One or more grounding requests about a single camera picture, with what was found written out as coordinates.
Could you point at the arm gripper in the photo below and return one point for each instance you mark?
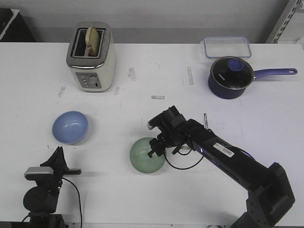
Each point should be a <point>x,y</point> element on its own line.
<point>54,182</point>
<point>169,137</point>

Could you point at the green plastic bowl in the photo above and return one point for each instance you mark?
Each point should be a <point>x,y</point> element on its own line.
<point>141,161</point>

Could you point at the blue plastic bowl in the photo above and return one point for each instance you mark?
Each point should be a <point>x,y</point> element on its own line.
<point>70,127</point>

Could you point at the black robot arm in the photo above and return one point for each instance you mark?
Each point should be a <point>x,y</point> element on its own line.
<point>41,200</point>
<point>205,181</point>

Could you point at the cream two-slot toaster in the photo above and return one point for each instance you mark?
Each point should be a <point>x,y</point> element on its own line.
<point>92,74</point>

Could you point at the glass pot lid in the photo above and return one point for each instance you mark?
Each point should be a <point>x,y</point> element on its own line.
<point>232,73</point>

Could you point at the clear plastic food container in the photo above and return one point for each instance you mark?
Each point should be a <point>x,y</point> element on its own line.
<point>223,46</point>

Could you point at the toast slice in toaster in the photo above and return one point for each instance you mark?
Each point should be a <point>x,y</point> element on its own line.
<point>92,41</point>

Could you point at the black box in corner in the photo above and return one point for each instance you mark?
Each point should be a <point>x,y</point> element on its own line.
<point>13,28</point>

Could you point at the metal shelf upright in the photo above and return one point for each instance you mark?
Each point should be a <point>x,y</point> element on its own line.
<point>289,28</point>

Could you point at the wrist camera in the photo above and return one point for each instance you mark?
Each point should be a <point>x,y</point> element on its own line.
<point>158,121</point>
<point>34,173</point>

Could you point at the blue saucepan with handle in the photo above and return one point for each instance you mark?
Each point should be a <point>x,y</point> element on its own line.
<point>225,93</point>

